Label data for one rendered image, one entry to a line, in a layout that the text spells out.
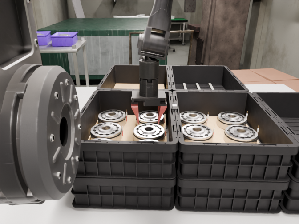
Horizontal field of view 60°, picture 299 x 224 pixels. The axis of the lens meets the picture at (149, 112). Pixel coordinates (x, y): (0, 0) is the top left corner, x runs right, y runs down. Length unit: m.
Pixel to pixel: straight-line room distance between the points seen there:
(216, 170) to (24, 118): 0.56
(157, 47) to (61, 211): 0.54
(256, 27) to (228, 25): 0.67
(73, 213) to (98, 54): 3.27
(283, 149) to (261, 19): 4.11
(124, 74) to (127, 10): 6.76
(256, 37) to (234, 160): 4.13
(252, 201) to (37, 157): 0.66
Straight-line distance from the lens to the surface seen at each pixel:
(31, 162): 0.24
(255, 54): 4.81
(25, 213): 0.87
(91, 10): 8.21
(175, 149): 0.66
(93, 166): 0.72
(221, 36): 4.20
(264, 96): 1.08
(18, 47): 0.30
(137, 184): 0.72
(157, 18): 0.73
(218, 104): 1.04
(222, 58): 4.31
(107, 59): 3.92
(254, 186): 0.76
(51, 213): 0.84
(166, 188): 0.74
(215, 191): 0.76
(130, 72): 1.40
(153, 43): 0.72
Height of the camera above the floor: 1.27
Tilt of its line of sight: 24 degrees down
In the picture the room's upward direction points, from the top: straight up
